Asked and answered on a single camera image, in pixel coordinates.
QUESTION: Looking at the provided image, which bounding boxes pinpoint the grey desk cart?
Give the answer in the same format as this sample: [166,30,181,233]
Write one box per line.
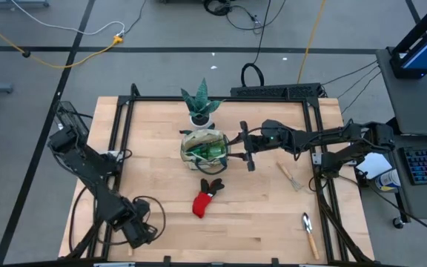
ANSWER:
[374,47,427,229]

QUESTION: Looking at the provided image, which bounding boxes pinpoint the red black gardening glove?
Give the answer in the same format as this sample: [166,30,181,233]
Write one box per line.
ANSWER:
[192,177,225,220]

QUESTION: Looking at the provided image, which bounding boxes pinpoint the thin black floor cable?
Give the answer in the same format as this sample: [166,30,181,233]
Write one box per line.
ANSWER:
[124,0,148,35]

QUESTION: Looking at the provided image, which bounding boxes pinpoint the green spray bottle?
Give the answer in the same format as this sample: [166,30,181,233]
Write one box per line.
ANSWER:
[187,140,226,161]

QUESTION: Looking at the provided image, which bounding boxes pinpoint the beige green gardening bag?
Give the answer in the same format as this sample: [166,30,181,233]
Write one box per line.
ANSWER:
[179,128,232,176]

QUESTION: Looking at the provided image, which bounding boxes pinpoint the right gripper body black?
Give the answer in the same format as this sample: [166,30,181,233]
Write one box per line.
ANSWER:
[239,119,276,173]

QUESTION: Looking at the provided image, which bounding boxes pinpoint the white paper sheet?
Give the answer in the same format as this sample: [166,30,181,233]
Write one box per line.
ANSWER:
[356,151,394,180]

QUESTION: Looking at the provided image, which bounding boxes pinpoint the narrow trowel wooden handle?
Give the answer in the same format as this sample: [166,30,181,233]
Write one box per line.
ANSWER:
[301,211,321,260]

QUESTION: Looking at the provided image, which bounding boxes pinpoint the white floor cable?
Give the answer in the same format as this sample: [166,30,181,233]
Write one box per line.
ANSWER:
[9,0,126,37]

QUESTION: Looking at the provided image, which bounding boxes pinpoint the black perforated power box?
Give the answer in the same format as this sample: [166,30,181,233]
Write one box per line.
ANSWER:
[230,82,324,99]

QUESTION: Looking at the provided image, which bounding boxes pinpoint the white blue yellow canister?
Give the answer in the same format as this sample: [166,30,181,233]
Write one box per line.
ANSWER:
[374,168,402,193]

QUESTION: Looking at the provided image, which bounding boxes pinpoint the black looped cable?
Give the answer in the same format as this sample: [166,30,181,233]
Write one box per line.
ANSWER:
[240,0,273,88]

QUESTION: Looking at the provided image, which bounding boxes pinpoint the potted snake plant white pot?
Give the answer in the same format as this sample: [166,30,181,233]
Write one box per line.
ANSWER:
[180,77,224,130]

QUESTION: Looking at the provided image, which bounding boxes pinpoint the black wire mesh box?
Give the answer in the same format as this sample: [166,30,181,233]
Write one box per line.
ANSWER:
[53,100,90,131]

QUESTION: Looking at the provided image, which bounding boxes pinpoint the black aluminium table frame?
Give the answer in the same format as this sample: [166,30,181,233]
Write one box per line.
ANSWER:
[64,83,376,266]

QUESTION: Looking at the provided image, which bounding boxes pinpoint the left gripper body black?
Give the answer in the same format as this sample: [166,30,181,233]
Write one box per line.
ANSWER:
[116,201,159,251]

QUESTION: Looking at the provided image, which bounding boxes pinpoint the yellow floor extension cable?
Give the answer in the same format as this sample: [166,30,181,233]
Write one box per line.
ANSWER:
[0,13,125,70]

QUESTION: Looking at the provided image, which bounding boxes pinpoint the black cable bundle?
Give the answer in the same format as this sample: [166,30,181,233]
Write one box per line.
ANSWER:
[202,0,287,34]

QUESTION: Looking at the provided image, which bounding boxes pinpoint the yellow hanging cable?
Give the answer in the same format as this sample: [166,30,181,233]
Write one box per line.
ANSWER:
[297,0,328,85]

